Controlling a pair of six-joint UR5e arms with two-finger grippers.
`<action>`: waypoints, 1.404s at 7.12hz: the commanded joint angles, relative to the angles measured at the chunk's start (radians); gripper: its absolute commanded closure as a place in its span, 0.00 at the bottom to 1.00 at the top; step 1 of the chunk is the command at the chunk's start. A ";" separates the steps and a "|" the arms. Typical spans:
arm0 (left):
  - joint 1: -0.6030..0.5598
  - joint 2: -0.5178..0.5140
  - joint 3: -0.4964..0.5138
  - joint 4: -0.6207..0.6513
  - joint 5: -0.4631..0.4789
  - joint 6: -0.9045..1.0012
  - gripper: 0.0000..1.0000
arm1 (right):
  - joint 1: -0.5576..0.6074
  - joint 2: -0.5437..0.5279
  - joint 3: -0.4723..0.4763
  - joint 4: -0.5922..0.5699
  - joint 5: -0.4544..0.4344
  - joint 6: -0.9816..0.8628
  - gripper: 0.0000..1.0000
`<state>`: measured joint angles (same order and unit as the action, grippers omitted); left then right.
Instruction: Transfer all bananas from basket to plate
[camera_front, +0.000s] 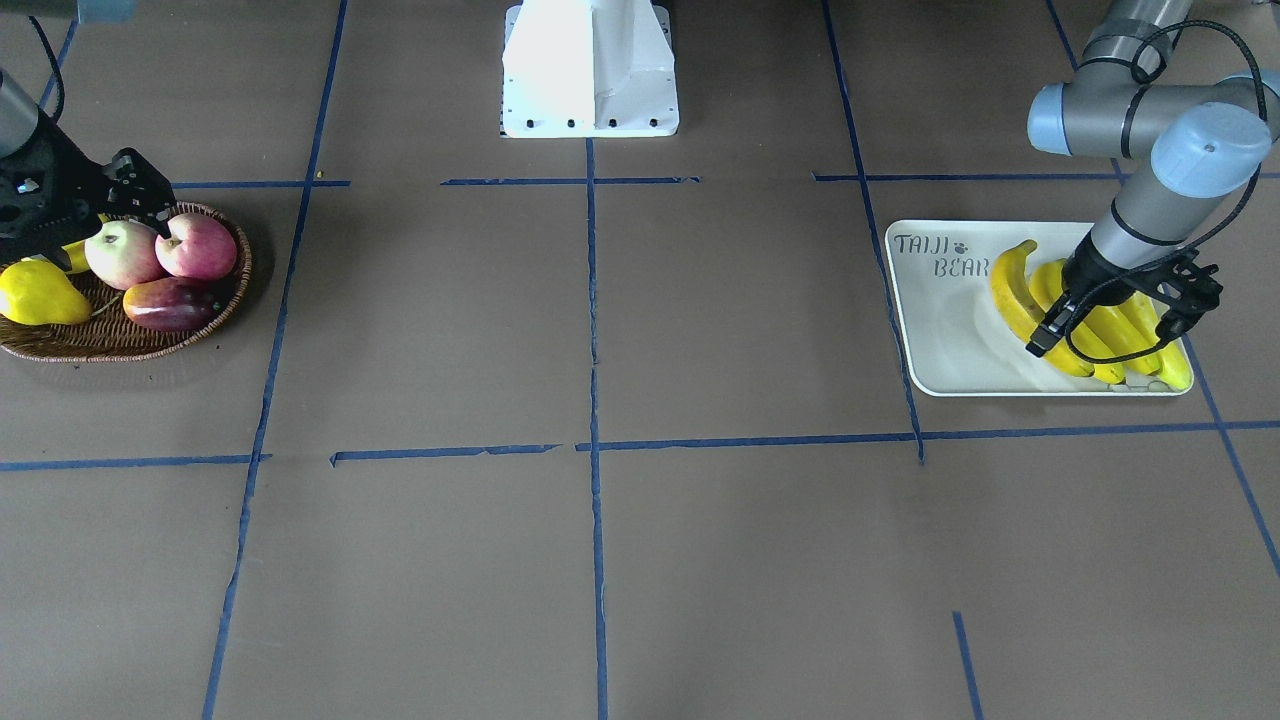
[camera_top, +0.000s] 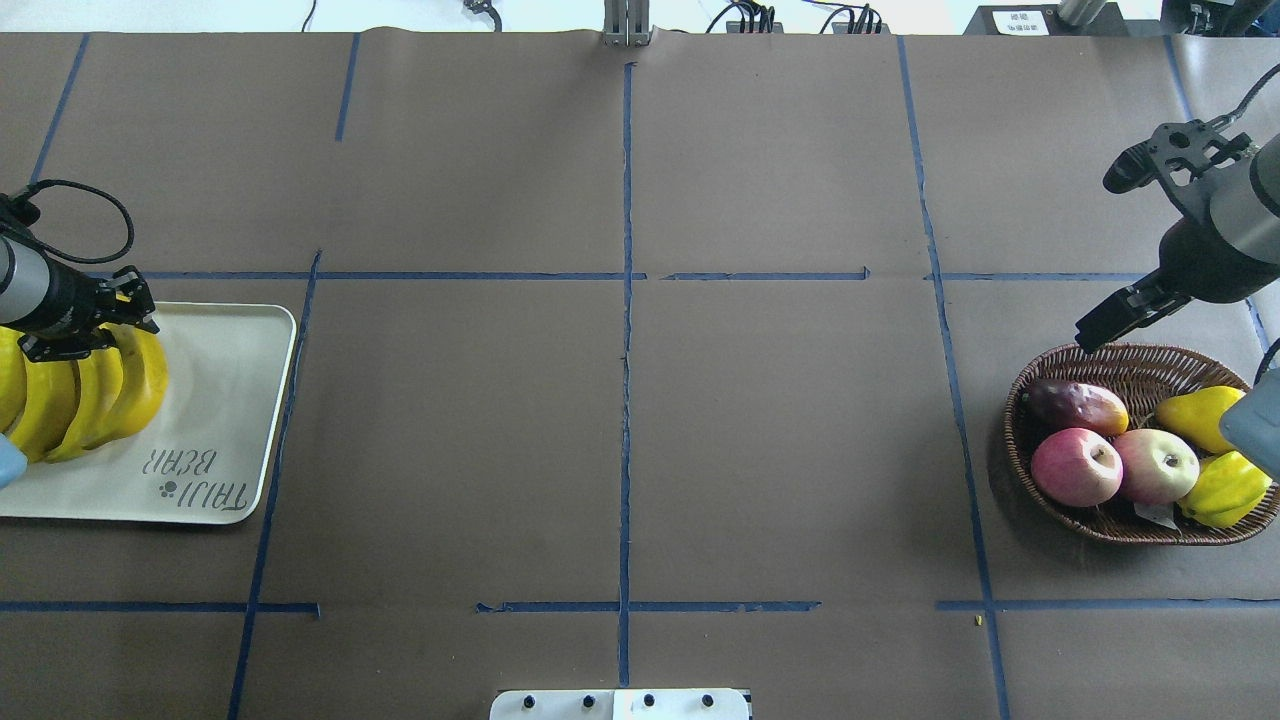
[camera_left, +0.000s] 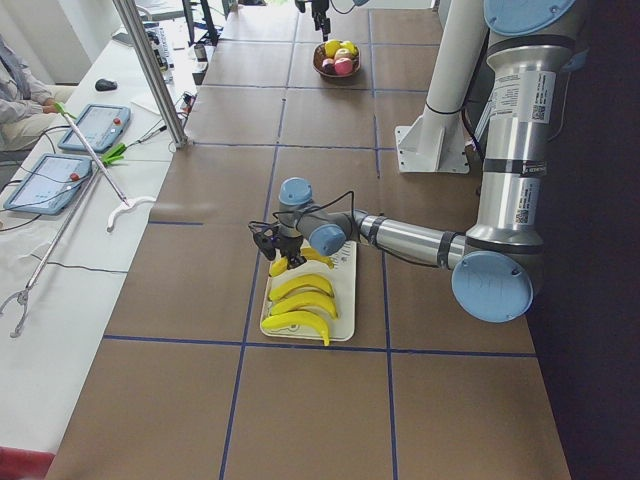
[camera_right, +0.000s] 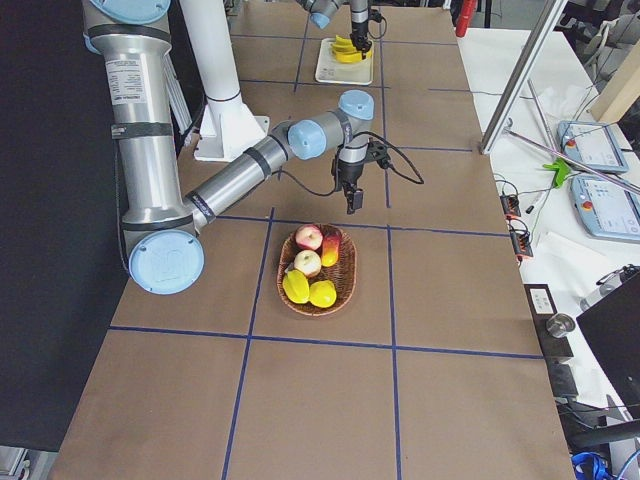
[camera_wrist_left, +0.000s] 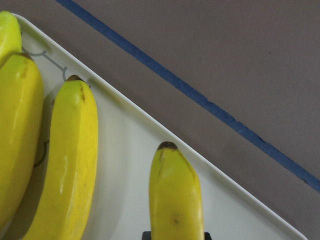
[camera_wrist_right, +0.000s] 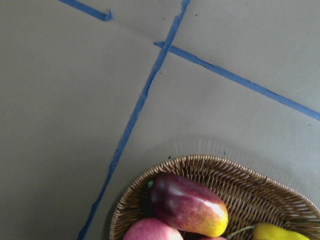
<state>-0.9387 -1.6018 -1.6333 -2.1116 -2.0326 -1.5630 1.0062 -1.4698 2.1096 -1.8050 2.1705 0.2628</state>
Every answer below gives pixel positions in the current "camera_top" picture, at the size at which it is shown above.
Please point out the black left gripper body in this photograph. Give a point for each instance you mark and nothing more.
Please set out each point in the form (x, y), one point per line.
(67, 299)

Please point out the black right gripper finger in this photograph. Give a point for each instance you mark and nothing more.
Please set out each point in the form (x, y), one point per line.
(1136, 306)

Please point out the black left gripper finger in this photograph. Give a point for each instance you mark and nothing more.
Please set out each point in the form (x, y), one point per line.
(126, 299)
(43, 350)

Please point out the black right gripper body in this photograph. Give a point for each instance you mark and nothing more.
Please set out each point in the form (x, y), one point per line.
(1193, 256)

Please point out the yellow banana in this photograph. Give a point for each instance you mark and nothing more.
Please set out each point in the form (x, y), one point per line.
(13, 379)
(48, 405)
(145, 378)
(1196, 417)
(99, 381)

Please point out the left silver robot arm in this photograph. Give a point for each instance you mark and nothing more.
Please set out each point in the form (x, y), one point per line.
(24, 283)

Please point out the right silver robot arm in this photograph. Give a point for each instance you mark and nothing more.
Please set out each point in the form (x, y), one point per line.
(1245, 212)

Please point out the dark red apple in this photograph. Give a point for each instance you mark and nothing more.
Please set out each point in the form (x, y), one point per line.
(1060, 405)

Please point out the pale pink apple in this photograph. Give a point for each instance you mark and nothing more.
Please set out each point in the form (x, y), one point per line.
(1158, 467)

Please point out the white bear tray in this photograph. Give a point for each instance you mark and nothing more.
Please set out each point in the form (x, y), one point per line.
(203, 459)

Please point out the pink red apple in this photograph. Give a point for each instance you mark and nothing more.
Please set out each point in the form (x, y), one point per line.
(1077, 468)

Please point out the black label box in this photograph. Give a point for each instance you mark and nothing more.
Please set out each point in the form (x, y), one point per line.
(1022, 20)

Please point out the aluminium frame post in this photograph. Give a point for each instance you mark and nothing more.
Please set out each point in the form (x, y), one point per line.
(626, 23)

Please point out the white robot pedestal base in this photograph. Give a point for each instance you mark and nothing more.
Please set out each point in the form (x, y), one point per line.
(623, 703)

